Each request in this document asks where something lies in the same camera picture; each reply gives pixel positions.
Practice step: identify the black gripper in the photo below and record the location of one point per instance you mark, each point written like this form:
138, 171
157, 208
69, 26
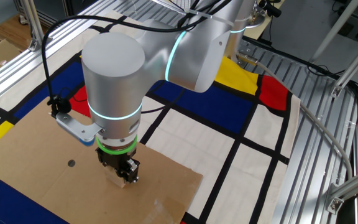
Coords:
115, 158

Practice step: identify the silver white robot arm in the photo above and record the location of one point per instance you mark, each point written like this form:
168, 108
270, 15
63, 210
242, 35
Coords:
145, 62

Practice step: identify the black webcam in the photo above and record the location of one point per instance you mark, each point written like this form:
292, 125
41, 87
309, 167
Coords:
269, 7

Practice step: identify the small wooden block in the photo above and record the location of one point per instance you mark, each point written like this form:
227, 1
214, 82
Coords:
118, 182

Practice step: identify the dark equipment cabinet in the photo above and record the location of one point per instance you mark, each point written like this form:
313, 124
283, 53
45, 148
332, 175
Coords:
61, 12

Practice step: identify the white keyboard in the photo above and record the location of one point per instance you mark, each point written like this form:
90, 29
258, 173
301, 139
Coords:
182, 3

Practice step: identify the aluminium table edge rail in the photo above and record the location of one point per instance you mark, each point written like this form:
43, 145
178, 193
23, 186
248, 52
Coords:
11, 73

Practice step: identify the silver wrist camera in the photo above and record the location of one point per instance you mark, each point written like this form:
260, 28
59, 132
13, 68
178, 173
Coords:
76, 129

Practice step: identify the pale grey slanted leg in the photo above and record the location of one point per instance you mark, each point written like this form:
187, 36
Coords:
337, 28

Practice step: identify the brown cardboard sheet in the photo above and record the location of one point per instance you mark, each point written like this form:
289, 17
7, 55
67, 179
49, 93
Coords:
73, 193

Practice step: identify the colour block patterned cloth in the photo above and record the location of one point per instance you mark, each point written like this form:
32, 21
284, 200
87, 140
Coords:
197, 146

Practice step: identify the aluminium frame strut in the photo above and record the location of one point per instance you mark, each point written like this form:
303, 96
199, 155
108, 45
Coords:
353, 185
33, 18
356, 63

